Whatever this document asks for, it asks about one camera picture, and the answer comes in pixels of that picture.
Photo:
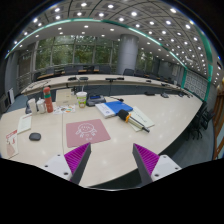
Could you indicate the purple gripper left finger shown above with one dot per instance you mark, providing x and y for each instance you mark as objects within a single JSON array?
[{"x": 71, "y": 165}]

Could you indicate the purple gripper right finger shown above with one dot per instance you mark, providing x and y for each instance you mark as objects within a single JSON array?
[{"x": 151, "y": 166}]

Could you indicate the pink mouse pad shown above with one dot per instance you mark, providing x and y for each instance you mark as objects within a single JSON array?
[{"x": 91, "y": 131}]

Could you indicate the black computer mouse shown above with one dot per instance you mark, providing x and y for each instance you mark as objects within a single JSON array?
[{"x": 35, "y": 136}]

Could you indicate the white paper under microphone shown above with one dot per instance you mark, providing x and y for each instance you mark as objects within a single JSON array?
[{"x": 137, "y": 114}]

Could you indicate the colourful sticker sheet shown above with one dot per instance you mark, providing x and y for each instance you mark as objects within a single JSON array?
[{"x": 64, "y": 109}]

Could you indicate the black yellow microphone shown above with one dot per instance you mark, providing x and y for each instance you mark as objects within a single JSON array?
[{"x": 125, "y": 116}]

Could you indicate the blue book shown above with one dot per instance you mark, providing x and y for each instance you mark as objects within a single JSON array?
[{"x": 111, "y": 109}]

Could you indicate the black device box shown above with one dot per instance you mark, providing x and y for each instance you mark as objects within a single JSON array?
[{"x": 93, "y": 100}]

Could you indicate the paper cup green lid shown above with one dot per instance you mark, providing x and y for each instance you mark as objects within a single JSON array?
[{"x": 81, "y": 99}]

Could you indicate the white paper booklet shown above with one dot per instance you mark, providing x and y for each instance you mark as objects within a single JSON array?
[{"x": 24, "y": 123}]

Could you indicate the red white leaflet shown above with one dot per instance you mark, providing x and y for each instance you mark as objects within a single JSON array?
[{"x": 11, "y": 144}]

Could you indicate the white jar with lid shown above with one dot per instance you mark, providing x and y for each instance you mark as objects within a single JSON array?
[{"x": 41, "y": 106}]

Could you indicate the black office chair right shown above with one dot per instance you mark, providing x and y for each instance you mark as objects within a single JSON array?
[{"x": 201, "y": 120}]

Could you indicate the red thermos bottle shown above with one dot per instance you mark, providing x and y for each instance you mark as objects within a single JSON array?
[{"x": 48, "y": 99}]

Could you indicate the long curved conference desk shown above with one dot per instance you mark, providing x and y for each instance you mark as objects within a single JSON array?
[{"x": 80, "y": 80}]

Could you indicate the grey round pillar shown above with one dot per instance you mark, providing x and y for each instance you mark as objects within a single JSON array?
[{"x": 127, "y": 52}]

